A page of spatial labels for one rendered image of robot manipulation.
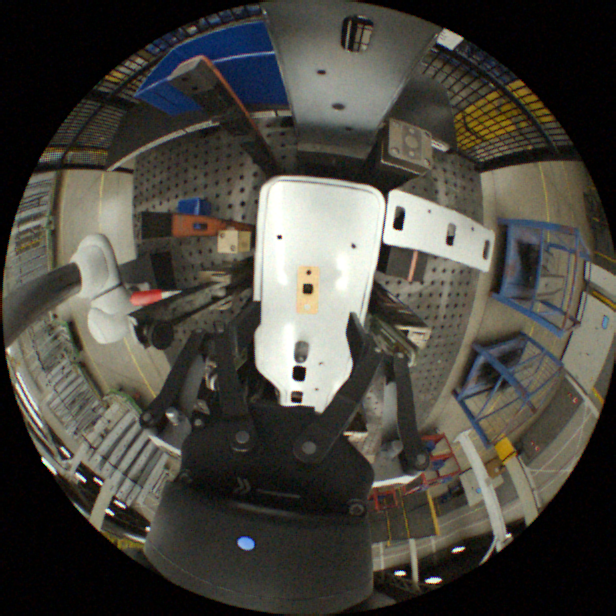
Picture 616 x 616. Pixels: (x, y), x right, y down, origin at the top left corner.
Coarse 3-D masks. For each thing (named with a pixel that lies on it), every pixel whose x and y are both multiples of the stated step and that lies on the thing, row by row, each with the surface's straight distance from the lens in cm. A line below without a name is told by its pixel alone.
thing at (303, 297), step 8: (304, 272) 31; (312, 272) 31; (304, 280) 31; (312, 280) 31; (304, 288) 30; (312, 288) 30; (296, 296) 31; (304, 296) 31; (312, 296) 31; (296, 304) 31; (304, 304) 31; (312, 304) 30; (304, 312) 30; (312, 312) 30
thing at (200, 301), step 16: (192, 288) 27; (208, 288) 27; (160, 304) 22; (176, 304) 23; (192, 304) 26; (208, 304) 28; (128, 320) 22; (144, 320) 21; (160, 320) 19; (176, 320) 24; (192, 320) 25; (144, 336) 22; (160, 336) 19
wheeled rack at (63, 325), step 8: (48, 328) 801; (56, 328) 622; (64, 328) 647; (64, 336) 737; (72, 344) 638; (56, 352) 625; (72, 352) 721; (40, 360) 689; (56, 360) 766; (72, 360) 637; (64, 368) 633
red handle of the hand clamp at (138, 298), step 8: (184, 288) 31; (224, 288) 30; (136, 296) 32; (144, 296) 31; (152, 296) 31; (160, 296) 31; (168, 296) 31; (216, 296) 30; (136, 304) 32; (144, 304) 32
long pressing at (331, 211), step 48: (288, 192) 33; (336, 192) 33; (288, 240) 32; (336, 240) 32; (288, 288) 33; (336, 288) 33; (288, 336) 37; (336, 336) 37; (288, 384) 46; (336, 384) 45
